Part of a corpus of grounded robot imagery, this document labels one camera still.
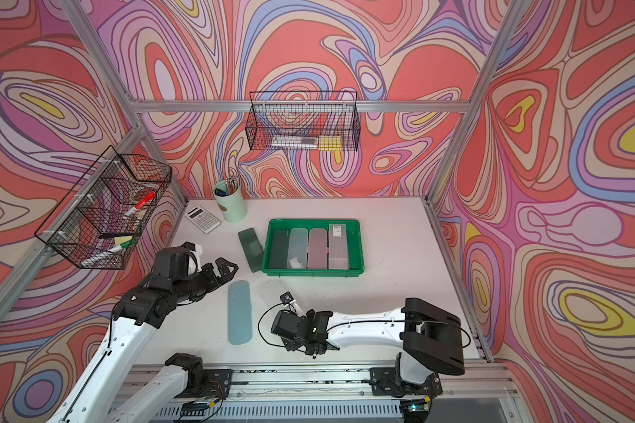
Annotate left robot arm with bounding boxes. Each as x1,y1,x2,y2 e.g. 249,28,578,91
50,243,239,422

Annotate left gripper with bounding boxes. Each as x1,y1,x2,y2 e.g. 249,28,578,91
171,256,238,305

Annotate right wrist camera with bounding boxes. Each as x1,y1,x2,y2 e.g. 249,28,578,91
280,292,303,315

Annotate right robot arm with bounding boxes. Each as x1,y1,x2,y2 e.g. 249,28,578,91
270,295,469,386

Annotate light green pen cup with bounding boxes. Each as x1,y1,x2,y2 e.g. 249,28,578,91
213,176,247,223

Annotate teal pencil case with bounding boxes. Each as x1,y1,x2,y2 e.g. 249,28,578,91
227,280,252,347

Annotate dark green pencil case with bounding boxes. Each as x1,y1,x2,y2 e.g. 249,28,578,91
268,229,289,269

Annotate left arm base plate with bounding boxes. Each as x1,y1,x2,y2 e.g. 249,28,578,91
188,369,233,399

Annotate green plastic storage tray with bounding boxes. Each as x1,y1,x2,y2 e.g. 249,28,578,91
262,219,365,278

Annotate red marker in basket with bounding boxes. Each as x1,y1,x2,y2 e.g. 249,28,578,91
123,191,156,218

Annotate green white marker in basket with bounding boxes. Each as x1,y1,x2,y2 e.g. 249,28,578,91
81,237,132,267

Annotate black wire basket left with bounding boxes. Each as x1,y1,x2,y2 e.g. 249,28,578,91
35,146,172,270

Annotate black wire basket back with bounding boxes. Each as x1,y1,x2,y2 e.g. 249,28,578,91
245,90,361,152

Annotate white calculator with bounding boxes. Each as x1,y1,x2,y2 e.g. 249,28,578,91
185,206,220,234

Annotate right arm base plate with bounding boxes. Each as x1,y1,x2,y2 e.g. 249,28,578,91
368,368,443,398

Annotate clear rounded pencil case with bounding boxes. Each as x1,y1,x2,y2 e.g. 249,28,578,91
259,280,289,310

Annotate black wire basket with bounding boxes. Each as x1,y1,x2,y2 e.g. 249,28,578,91
245,90,361,152
35,146,172,270

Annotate yellow box in back basket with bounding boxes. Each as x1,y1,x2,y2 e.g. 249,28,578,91
317,135,343,152

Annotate pink pencil case with label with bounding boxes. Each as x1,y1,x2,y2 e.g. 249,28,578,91
307,228,328,270

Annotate clear frosted pencil case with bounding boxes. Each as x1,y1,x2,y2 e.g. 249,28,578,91
287,227,309,270

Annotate clear rectangular barcode pencil case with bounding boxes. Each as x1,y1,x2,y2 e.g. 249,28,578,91
328,224,349,270

